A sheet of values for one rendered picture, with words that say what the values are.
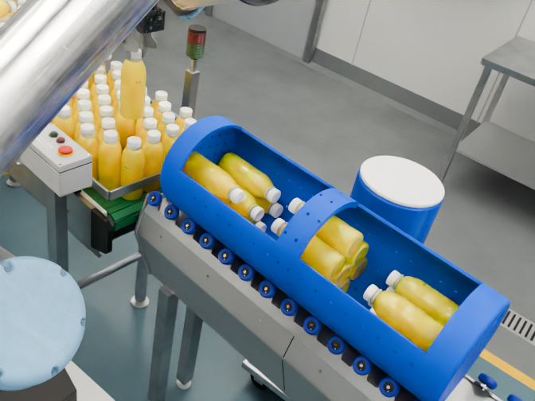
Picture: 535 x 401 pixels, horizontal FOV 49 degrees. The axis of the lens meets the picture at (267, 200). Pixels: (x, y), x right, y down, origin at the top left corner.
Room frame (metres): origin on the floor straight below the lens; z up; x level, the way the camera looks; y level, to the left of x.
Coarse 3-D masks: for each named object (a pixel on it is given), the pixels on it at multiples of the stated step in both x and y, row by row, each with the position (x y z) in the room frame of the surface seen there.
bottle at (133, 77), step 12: (132, 60) 1.44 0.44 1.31; (132, 72) 1.43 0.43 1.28; (144, 72) 1.45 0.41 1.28; (120, 84) 1.44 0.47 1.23; (132, 84) 1.43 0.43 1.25; (144, 84) 1.45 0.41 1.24; (120, 96) 1.44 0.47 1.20; (132, 96) 1.43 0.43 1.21; (144, 96) 1.46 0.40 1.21; (120, 108) 1.44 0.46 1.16; (132, 108) 1.43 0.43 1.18; (144, 108) 1.46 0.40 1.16
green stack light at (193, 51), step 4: (188, 44) 1.90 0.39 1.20; (192, 44) 1.89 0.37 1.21; (204, 44) 1.92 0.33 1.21; (188, 48) 1.90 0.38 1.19; (192, 48) 1.89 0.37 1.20; (196, 48) 1.89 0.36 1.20; (200, 48) 1.90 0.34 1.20; (204, 48) 1.92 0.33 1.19; (188, 52) 1.89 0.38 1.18; (192, 52) 1.89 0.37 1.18; (196, 52) 1.89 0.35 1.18; (200, 52) 1.90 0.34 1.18; (192, 56) 1.89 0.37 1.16; (196, 56) 1.89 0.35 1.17; (200, 56) 1.90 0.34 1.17
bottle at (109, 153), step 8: (104, 144) 1.39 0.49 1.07; (112, 144) 1.39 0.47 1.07; (104, 152) 1.37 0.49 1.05; (112, 152) 1.38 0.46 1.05; (120, 152) 1.40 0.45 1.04; (104, 160) 1.37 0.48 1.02; (112, 160) 1.38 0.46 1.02; (120, 160) 1.40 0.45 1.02; (104, 168) 1.37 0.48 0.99; (112, 168) 1.38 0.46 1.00; (104, 176) 1.37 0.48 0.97; (112, 176) 1.38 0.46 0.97; (104, 184) 1.37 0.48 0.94; (112, 184) 1.38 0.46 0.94
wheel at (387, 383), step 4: (388, 376) 0.87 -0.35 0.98; (384, 380) 0.86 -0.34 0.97; (388, 380) 0.86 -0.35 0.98; (392, 380) 0.85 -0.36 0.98; (380, 384) 0.85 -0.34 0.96; (384, 384) 0.85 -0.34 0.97; (388, 384) 0.85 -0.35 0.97; (392, 384) 0.85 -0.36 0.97; (396, 384) 0.85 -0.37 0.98; (380, 388) 0.85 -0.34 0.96; (384, 388) 0.85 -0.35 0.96; (388, 388) 0.84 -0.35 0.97; (392, 388) 0.84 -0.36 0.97; (396, 388) 0.84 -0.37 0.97; (384, 392) 0.84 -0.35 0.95; (388, 392) 0.84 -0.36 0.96; (392, 392) 0.84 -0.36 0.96; (396, 392) 0.84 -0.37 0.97; (388, 396) 0.83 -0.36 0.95; (392, 396) 0.83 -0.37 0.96
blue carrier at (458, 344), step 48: (192, 144) 1.27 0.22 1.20; (240, 144) 1.47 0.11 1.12; (192, 192) 1.19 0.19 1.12; (288, 192) 1.35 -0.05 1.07; (336, 192) 1.17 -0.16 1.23; (240, 240) 1.08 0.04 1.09; (288, 240) 1.03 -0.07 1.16; (384, 240) 1.17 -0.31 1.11; (288, 288) 0.99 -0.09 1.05; (336, 288) 0.93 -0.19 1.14; (384, 288) 1.12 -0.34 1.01; (480, 288) 0.93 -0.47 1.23; (384, 336) 0.85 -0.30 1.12; (480, 336) 0.82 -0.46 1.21; (432, 384) 0.77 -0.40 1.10
